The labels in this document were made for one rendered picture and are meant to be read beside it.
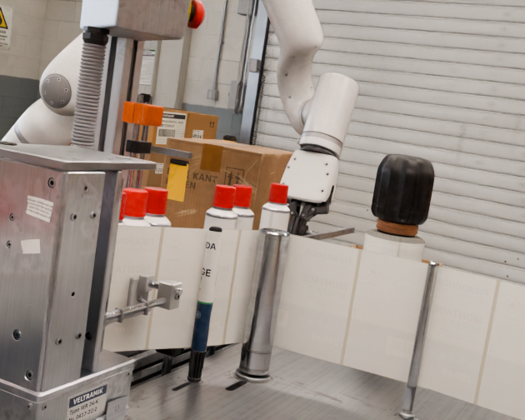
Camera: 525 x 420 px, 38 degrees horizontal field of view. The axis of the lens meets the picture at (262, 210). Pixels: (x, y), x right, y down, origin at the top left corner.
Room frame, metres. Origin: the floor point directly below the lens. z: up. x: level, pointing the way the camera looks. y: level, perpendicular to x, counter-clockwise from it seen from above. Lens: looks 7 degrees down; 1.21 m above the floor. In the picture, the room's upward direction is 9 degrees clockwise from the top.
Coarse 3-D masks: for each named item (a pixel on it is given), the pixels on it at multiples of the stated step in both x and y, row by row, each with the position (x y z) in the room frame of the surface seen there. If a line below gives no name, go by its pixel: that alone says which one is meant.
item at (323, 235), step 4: (340, 228) 1.83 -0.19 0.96; (344, 228) 1.85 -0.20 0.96; (348, 228) 1.86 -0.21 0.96; (352, 228) 1.89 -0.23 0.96; (320, 232) 1.71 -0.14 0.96; (324, 232) 1.72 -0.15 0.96; (328, 232) 1.74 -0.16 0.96; (332, 232) 1.76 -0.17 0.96; (336, 232) 1.78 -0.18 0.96; (340, 232) 1.81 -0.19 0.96; (344, 232) 1.84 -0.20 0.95; (348, 232) 1.86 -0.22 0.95; (352, 232) 1.89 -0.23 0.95; (304, 236) 1.63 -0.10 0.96; (308, 236) 1.64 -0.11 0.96; (312, 236) 1.65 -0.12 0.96; (316, 236) 1.67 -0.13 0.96; (320, 236) 1.69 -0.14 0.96; (324, 236) 1.72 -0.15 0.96; (328, 236) 1.74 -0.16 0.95; (332, 236) 1.77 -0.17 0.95; (336, 236) 1.79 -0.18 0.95
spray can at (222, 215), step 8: (216, 192) 1.20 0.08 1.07; (224, 192) 1.20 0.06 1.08; (232, 192) 1.20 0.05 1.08; (216, 200) 1.20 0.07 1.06; (224, 200) 1.20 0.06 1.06; (232, 200) 1.20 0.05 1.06; (216, 208) 1.20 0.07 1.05; (224, 208) 1.20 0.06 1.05; (208, 216) 1.19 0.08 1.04; (216, 216) 1.19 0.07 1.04; (224, 216) 1.19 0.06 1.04; (232, 216) 1.20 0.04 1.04; (208, 224) 1.19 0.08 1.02; (216, 224) 1.19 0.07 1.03; (224, 224) 1.19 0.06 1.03; (232, 224) 1.20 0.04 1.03
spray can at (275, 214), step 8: (272, 184) 1.38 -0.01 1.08; (280, 184) 1.39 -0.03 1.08; (272, 192) 1.38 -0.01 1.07; (280, 192) 1.38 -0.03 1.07; (272, 200) 1.38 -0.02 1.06; (280, 200) 1.38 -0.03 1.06; (264, 208) 1.38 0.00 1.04; (272, 208) 1.37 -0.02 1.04; (280, 208) 1.37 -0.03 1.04; (288, 208) 1.39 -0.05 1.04; (264, 216) 1.38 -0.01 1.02; (272, 216) 1.37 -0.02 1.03; (280, 216) 1.37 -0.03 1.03; (288, 216) 1.39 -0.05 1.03; (264, 224) 1.38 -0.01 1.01; (272, 224) 1.37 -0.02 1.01; (280, 224) 1.37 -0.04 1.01
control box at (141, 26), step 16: (96, 0) 1.06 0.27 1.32; (112, 0) 1.00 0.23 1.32; (128, 0) 0.99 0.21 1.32; (144, 0) 1.00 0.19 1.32; (160, 0) 1.01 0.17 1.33; (176, 0) 1.02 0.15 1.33; (96, 16) 1.06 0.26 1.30; (112, 16) 0.99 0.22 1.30; (128, 16) 0.99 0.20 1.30; (144, 16) 1.00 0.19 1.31; (160, 16) 1.01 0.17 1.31; (176, 16) 1.02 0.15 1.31; (112, 32) 1.08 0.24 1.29; (128, 32) 1.04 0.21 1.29; (144, 32) 1.00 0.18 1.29; (160, 32) 1.01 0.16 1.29; (176, 32) 1.02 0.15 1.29
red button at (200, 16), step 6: (192, 0) 1.07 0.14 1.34; (192, 6) 1.06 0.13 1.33; (198, 6) 1.05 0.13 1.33; (192, 12) 1.06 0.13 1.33; (198, 12) 1.05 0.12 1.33; (204, 12) 1.06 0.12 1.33; (192, 18) 1.06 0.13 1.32; (198, 18) 1.05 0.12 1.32; (192, 24) 1.06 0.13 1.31; (198, 24) 1.06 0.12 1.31
